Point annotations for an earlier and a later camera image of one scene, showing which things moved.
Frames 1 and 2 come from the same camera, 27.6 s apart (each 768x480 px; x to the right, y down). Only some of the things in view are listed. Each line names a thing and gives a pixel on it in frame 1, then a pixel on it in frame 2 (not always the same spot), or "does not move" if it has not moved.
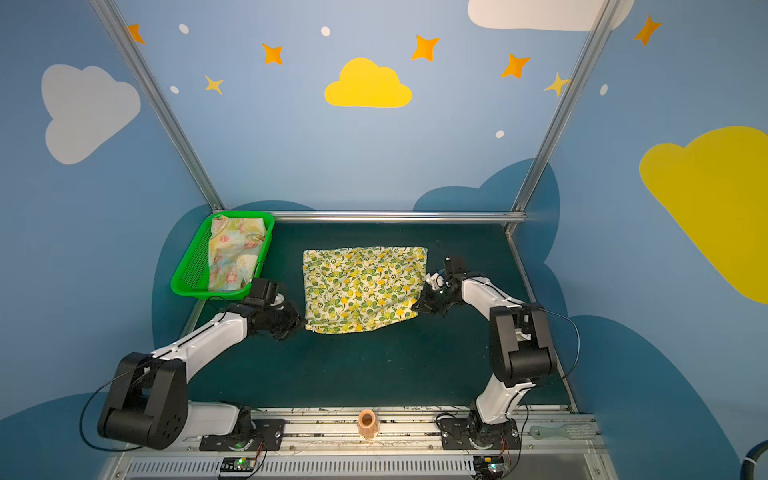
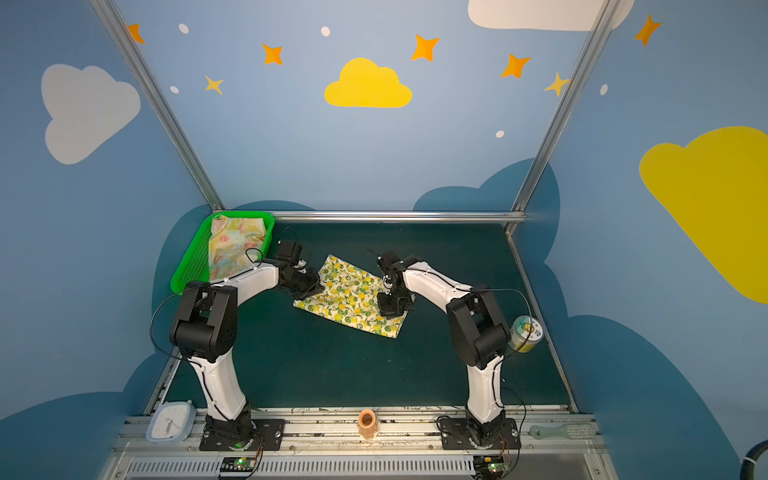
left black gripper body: [283, 321] to [308, 284]
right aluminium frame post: [568, 105] does not move
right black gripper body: [429, 297] to [393, 301]
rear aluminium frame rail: [400, 216] does not move
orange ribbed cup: [368, 423] does not move
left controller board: [239, 464] does not move
